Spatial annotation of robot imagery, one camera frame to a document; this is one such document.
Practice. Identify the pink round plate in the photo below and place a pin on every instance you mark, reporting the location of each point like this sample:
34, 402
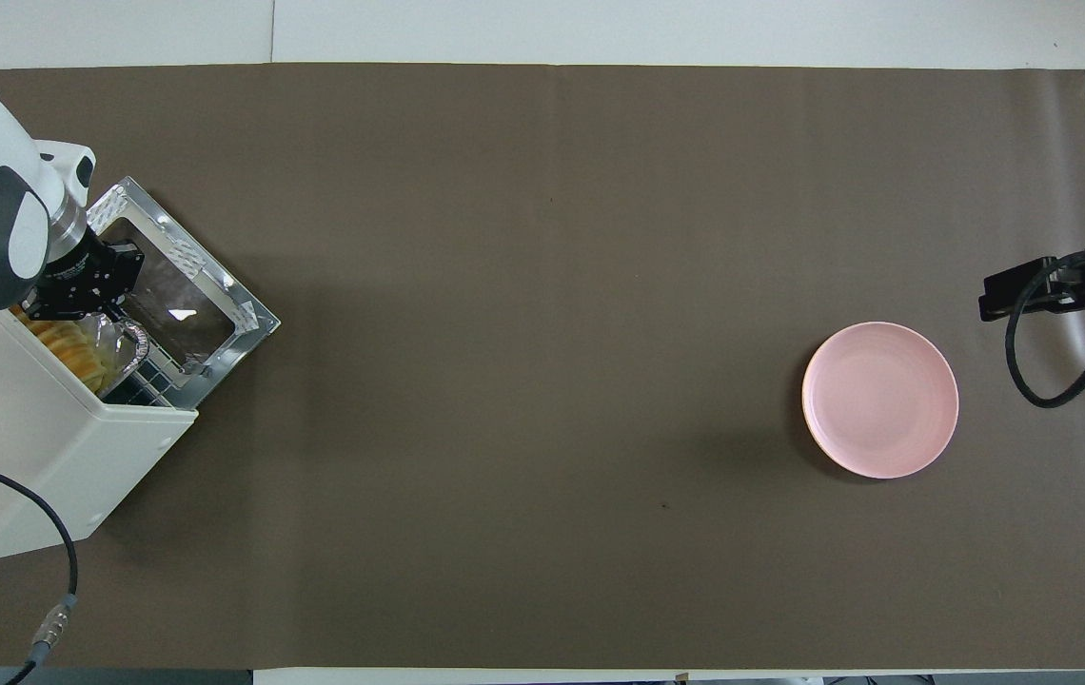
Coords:
880, 400

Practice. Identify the white toaster oven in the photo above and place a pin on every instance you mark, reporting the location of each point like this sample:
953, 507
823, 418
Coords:
29, 457

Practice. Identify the aluminium foil tray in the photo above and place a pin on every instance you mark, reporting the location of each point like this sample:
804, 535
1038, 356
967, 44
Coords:
128, 347

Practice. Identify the brown table mat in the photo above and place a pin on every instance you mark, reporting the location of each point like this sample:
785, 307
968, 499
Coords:
523, 381

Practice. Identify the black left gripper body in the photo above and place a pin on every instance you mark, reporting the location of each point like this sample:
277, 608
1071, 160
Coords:
81, 271

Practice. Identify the glass oven door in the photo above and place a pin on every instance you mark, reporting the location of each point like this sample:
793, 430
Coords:
190, 295

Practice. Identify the sliced yellow bread loaf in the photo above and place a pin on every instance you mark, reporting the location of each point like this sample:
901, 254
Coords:
67, 347

